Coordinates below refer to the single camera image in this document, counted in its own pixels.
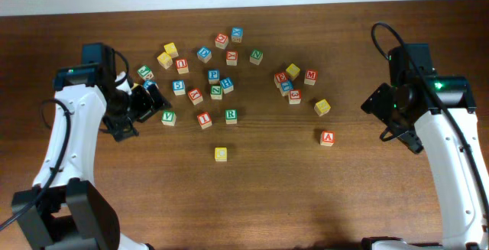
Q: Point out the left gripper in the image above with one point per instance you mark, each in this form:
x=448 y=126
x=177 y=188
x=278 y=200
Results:
x=149 y=102

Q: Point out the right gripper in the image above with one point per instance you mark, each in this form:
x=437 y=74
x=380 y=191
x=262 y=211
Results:
x=380 y=105

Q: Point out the green V block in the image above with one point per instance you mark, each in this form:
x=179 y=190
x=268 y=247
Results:
x=168 y=118

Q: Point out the yellow C block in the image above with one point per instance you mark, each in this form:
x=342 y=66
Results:
x=221 y=154

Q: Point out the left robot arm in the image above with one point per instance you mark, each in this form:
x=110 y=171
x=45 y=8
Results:
x=63 y=209

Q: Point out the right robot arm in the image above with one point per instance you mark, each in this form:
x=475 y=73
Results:
x=436 y=114

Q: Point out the blue block left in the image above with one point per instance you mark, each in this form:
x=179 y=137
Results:
x=149 y=83

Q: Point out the green J block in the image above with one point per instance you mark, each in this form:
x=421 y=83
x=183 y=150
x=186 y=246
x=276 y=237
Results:
x=145 y=73

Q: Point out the blue 5 block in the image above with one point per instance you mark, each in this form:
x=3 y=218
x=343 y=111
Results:
x=178 y=87

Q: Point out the yellow block beside U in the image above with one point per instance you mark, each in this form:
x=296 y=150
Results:
x=165 y=60

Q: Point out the red X block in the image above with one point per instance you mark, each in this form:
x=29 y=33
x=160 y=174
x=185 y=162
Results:
x=195 y=96

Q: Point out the red U block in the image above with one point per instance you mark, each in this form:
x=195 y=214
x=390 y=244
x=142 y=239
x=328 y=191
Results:
x=182 y=66

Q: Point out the yellow block upper left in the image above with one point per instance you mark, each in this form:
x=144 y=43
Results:
x=171 y=50

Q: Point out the red I block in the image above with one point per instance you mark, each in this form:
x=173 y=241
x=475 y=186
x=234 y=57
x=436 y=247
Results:
x=204 y=120

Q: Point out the green N block lower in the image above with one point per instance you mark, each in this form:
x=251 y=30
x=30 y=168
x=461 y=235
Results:
x=216 y=92

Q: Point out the green n block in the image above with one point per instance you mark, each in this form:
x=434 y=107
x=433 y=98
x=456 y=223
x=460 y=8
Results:
x=216 y=92
x=256 y=56

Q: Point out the blue P block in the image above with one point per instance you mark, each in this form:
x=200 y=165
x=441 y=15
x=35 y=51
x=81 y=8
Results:
x=213 y=77

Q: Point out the blue D block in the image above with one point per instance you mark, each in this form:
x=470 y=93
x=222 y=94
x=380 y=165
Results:
x=204 y=54

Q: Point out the yellow S block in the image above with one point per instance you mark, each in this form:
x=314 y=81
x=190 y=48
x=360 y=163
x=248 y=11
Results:
x=322 y=107

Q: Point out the red A block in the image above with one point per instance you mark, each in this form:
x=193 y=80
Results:
x=327 y=138

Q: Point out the blue H block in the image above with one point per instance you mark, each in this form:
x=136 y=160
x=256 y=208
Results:
x=227 y=85

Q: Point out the green R block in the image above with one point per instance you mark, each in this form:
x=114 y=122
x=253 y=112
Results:
x=231 y=116

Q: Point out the red M block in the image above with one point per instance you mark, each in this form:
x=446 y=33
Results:
x=310 y=77

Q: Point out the red Y block upper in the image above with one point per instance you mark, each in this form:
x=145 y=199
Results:
x=231 y=58

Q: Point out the red G block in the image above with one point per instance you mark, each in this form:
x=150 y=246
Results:
x=221 y=41

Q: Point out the red 3 block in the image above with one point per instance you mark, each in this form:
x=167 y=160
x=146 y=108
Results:
x=295 y=96

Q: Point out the yellow block right upper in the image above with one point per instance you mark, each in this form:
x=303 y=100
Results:
x=292 y=71

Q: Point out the blue X block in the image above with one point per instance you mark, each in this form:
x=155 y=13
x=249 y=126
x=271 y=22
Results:
x=237 y=34

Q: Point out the blue block right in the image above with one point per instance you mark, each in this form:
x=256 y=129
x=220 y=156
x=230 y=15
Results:
x=285 y=87

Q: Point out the green N block upper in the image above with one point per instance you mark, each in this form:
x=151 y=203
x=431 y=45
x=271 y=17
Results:
x=256 y=56

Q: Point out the red E block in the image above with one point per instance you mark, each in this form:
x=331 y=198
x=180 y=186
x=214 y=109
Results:
x=279 y=78

